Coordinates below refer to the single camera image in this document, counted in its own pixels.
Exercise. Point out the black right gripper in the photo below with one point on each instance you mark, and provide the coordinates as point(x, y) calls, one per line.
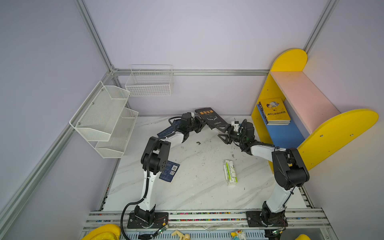
point(227, 139)

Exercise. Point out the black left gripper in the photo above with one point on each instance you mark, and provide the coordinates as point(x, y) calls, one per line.
point(201, 122)

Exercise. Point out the black deer cover book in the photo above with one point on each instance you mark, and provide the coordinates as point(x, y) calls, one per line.
point(212, 118)

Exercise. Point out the yellow cartoon cover book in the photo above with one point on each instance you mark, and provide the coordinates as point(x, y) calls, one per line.
point(275, 109)

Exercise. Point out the black wolf cover book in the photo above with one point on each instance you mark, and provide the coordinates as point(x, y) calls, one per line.
point(271, 123)

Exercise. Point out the blue file near left arm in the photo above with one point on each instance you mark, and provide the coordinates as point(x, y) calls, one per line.
point(169, 172)

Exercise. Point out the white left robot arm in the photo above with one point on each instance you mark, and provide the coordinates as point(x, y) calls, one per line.
point(155, 159)

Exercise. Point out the white green carton box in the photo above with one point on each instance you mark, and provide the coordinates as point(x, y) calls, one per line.
point(230, 172)

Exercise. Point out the yellow pink blue bookshelf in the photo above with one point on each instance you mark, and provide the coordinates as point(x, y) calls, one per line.
point(322, 129)

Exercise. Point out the white mesh two-tier rack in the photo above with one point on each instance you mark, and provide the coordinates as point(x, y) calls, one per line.
point(105, 121)

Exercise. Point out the small colourful toy figure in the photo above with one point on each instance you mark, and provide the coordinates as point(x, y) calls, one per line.
point(238, 235)

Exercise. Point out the beige toy figure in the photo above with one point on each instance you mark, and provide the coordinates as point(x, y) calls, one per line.
point(181, 235)

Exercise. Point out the yellow object bottom right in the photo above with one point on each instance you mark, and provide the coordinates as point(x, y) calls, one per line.
point(303, 237)

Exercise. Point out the yellow object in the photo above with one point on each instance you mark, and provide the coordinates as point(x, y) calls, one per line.
point(303, 237)
point(105, 232)

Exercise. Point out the yellow object bottom left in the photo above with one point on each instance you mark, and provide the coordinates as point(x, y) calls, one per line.
point(105, 232)

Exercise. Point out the blue file near wall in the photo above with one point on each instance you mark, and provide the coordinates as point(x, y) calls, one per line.
point(168, 131)

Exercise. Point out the white wire wall basket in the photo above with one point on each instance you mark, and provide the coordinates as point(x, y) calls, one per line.
point(150, 80)

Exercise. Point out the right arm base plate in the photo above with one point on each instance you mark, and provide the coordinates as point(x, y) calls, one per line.
point(266, 219)

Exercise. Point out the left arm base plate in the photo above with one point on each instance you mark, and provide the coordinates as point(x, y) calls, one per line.
point(155, 222)

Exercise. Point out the aluminium front rail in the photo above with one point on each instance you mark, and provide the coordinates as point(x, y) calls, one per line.
point(220, 224)

